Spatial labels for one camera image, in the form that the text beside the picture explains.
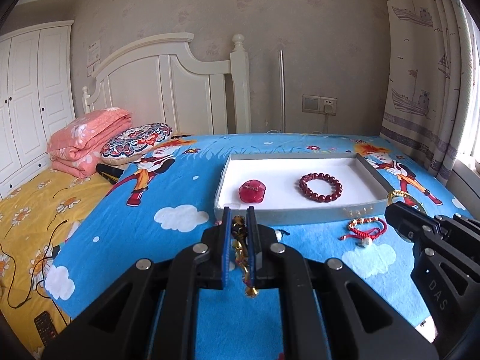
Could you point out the yellow floral bed sheet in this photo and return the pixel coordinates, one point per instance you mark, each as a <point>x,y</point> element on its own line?
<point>39,216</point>

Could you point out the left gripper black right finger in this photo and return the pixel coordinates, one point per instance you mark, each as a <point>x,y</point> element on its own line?
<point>327,310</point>

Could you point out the silver metal pole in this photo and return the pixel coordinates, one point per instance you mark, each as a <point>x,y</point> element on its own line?
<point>282,89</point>

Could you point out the folded pink blanket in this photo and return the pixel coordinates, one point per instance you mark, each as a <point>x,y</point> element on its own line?
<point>76,148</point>

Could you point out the white bed headboard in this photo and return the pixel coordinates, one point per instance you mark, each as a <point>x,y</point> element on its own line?
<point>158,79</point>

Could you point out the white pearl earring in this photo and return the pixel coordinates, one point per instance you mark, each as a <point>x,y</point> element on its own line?
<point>365,242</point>

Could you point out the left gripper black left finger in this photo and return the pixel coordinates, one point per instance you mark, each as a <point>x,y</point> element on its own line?
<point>150,311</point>

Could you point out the black remote control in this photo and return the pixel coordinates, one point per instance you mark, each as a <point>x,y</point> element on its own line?
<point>45,327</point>

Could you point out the red flower brooch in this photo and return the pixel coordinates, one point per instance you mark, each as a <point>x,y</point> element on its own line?
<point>252,191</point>

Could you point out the wall socket plate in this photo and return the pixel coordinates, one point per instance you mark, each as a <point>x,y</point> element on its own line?
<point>319,105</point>

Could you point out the printed ship curtain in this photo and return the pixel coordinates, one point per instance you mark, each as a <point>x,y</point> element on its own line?
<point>431,81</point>

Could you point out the patterned round pillow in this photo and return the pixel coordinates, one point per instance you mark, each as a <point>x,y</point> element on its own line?
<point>133,143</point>

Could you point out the white wardrobe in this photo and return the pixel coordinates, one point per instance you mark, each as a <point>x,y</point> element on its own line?
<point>36,98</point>

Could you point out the black object beside pillow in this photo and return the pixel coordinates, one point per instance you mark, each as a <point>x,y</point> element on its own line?
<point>110,173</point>

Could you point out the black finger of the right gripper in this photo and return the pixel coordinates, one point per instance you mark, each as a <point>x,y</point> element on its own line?
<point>457,223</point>
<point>412,225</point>

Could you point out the grey shallow tray box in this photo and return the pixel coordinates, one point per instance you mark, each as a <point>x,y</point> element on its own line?
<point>304,188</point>

